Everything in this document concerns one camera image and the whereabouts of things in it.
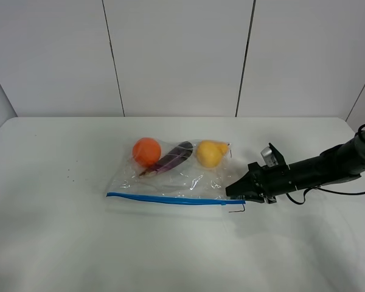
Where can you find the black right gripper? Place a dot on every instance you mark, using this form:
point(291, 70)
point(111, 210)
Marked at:
point(262, 183)

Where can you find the clear zip bag blue zipper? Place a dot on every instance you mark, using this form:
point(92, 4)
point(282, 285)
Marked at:
point(189, 184)

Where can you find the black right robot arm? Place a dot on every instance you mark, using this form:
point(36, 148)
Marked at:
point(339, 164)

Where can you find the yellow pear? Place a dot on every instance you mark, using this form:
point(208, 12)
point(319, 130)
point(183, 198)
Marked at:
point(210, 153)

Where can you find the purple eggplant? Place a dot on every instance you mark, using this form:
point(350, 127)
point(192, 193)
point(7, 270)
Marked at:
point(172, 159)

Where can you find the orange fruit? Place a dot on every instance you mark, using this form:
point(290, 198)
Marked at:
point(146, 151)

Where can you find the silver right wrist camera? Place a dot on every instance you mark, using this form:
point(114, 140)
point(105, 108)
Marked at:
point(269, 157)

